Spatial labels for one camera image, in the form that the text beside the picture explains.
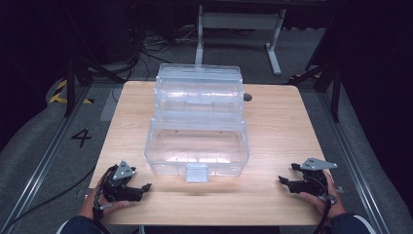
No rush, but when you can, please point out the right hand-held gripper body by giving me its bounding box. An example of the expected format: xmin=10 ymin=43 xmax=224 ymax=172
xmin=299 ymin=157 xmax=339 ymax=197

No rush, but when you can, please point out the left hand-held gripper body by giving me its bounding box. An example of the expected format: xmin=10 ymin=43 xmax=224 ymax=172
xmin=101 ymin=160 xmax=144 ymax=203

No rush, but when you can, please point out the clear plastic storage box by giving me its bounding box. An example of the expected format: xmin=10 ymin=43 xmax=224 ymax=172
xmin=143 ymin=62 xmax=250 ymax=183

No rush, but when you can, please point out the person's right hand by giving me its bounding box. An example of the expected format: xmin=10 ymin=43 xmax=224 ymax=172
xmin=298 ymin=170 xmax=347 ymax=224

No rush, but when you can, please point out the person's left hand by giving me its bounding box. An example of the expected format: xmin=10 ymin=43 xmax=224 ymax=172
xmin=77 ymin=186 xmax=137 ymax=220

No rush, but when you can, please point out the black tripod stand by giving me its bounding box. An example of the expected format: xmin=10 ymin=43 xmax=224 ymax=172
xmin=288 ymin=58 xmax=343 ymax=123
xmin=62 ymin=48 xmax=127 ymax=118

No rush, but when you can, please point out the yellow black floor tape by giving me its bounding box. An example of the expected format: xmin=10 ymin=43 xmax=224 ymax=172
xmin=48 ymin=79 xmax=95 ymax=105

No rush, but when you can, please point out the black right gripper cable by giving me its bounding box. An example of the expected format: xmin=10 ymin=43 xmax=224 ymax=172
xmin=312 ymin=194 xmax=336 ymax=234

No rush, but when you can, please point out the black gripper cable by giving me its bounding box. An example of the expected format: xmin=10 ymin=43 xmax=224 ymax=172
xmin=312 ymin=194 xmax=336 ymax=234
xmin=92 ymin=165 xmax=114 ymax=234

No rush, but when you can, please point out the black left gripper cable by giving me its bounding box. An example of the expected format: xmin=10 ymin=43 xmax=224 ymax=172
xmin=92 ymin=165 xmax=114 ymax=234

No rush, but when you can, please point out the aluminium floor rail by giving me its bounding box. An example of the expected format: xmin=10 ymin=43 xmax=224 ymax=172
xmin=0 ymin=87 xmax=93 ymax=230
xmin=316 ymin=91 xmax=393 ymax=234

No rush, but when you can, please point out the long black floor cable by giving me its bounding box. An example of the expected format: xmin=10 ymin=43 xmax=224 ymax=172
xmin=0 ymin=165 xmax=97 ymax=234

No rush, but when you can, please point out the bundle of black floor cables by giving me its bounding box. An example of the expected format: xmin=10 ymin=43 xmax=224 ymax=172
xmin=126 ymin=27 xmax=207 ymax=83

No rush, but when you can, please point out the grey metal stand frame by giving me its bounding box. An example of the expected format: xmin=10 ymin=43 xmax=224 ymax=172
xmin=193 ymin=4 xmax=287 ymax=76

